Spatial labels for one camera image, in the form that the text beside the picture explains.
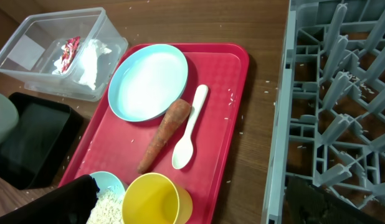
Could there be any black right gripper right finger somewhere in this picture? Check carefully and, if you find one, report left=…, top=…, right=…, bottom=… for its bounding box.
left=285, top=177, right=383, bottom=224

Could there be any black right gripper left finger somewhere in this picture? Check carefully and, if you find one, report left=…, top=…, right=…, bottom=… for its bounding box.
left=0, top=175, right=100, bottom=224

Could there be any white rice pile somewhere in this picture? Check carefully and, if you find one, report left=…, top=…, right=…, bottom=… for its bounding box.
left=87, top=189, right=123, bottom=224

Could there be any green bowl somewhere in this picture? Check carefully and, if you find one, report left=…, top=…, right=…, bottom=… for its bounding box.
left=0, top=94, right=19, bottom=144

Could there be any white napkin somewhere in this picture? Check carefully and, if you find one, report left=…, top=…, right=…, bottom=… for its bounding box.
left=52, top=39, right=112, bottom=90

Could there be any red snack wrapper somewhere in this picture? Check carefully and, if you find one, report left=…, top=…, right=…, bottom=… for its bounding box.
left=60, top=36, right=80, bottom=73

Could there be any light blue rice bowl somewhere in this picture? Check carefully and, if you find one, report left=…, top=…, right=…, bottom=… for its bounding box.
left=90, top=171, right=128, bottom=200

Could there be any grey dishwasher rack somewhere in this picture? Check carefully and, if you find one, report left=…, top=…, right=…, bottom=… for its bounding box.
left=261, top=0, right=385, bottom=223

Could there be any black tray bin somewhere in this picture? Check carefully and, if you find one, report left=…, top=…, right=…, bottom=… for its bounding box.
left=0, top=92, right=83, bottom=190

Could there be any yellow plastic cup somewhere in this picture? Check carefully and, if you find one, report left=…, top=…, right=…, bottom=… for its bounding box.
left=121, top=172, right=193, bottom=224

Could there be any white plastic spoon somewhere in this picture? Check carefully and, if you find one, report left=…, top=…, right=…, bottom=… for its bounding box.
left=172, top=85, right=209, bottom=169

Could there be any orange carrot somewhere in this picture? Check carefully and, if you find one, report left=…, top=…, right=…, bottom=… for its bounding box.
left=137, top=99, right=191, bottom=174

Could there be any light blue plate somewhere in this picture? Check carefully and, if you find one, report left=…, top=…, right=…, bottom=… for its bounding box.
left=108, top=44, right=188, bottom=122

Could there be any clear plastic bin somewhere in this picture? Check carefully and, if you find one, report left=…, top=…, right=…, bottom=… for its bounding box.
left=0, top=7, right=128, bottom=101

